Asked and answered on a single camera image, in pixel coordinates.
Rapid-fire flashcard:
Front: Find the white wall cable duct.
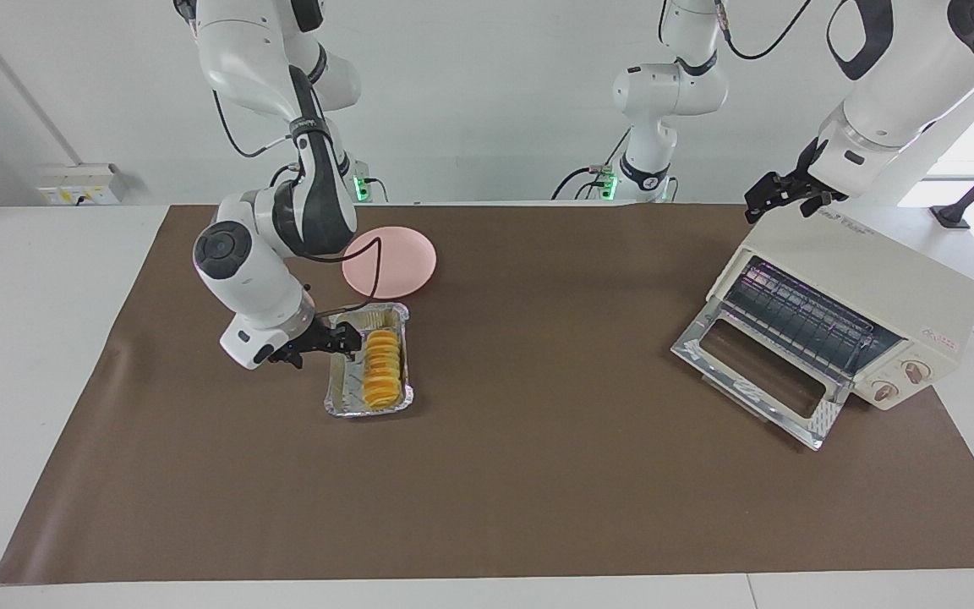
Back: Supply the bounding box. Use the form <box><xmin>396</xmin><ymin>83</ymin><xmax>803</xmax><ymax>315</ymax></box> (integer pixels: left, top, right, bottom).
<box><xmin>0</xmin><ymin>0</ymin><xmax>82</xmax><ymax>167</ymax></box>

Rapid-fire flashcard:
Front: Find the sliced golden bread loaf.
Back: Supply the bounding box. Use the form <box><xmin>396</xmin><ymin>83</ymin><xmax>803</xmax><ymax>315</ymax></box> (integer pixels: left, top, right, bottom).
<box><xmin>362</xmin><ymin>328</ymin><xmax>404</xmax><ymax>411</ymax></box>

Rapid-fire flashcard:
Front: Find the brown table mat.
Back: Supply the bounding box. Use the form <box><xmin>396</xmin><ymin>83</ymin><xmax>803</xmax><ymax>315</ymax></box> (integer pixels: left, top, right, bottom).
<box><xmin>0</xmin><ymin>203</ymin><xmax>974</xmax><ymax>586</ymax></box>

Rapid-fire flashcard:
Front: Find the white wall socket box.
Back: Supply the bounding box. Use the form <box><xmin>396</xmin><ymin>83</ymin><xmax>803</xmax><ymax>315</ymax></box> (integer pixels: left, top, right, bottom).
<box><xmin>37</xmin><ymin>163</ymin><xmax>129</xmax><ymax>206</ymax></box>

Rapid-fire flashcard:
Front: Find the cream toaster oven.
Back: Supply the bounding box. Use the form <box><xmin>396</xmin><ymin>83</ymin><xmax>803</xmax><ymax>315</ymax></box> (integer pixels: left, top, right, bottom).
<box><xmin>707</xmin><ymin>193</ymin><xmax>974</xmax><ymax>412</ymax></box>

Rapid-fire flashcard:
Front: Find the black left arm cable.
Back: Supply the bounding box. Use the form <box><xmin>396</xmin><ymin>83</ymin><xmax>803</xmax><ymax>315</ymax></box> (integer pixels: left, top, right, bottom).
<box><xmin>659</xmin><ymin>0</ymin><xmax>818</xmax><ymax>62</ymax></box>

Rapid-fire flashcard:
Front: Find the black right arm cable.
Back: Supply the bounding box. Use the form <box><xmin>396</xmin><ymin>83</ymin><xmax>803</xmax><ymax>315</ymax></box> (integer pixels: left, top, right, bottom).
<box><xmin>212</xmin><ymin>63</ymin><xmax>384</xmax><ymax>318</ymax></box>

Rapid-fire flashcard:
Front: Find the aluminium foil tray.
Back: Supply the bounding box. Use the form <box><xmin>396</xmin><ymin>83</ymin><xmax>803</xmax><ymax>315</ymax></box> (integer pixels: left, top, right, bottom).
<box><xmin>324</xmin><ymin>302</ymin><xmax>414</xmax><ymax>419</ymax></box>

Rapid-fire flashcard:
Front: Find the pink round plate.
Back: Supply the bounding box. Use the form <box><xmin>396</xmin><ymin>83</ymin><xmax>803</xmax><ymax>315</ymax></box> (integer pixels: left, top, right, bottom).
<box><xmin>342</xmin><ymin>226</ymin><xmax>438</xmax><ymax>299</ymax></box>

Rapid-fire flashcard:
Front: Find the metal oven wire rack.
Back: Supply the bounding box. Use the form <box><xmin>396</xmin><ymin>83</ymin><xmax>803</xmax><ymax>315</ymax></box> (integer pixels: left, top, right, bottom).
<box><xmin>722</xmin><ymin>258</ymin><xmax>906</xmax><ymax>381</ymax></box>

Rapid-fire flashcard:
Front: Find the black base cable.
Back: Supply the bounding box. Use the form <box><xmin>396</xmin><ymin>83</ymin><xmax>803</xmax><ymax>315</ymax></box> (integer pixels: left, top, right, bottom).
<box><xmin>550</xmin><ymin>127</ymin><xmax>633</xmax><ymax>201</ymax></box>

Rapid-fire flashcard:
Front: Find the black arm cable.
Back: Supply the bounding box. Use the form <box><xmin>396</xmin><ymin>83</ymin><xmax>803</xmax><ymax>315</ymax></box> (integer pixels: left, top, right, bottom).
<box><xmin>659</xmin><ymin>0</ymin><xmax>818</xmax><ymax>62</ymax></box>
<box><xmin>212</xmin><ymin>63</ymin><xmax>384</xmax><ymax>318</ymax></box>

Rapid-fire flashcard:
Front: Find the glass oven door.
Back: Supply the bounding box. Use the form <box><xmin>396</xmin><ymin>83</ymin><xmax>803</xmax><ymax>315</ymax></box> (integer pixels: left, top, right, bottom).
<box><xmin>670</xmin><ymin>304</ymin><xmax>856</xmax><ymax>452</ymax></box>

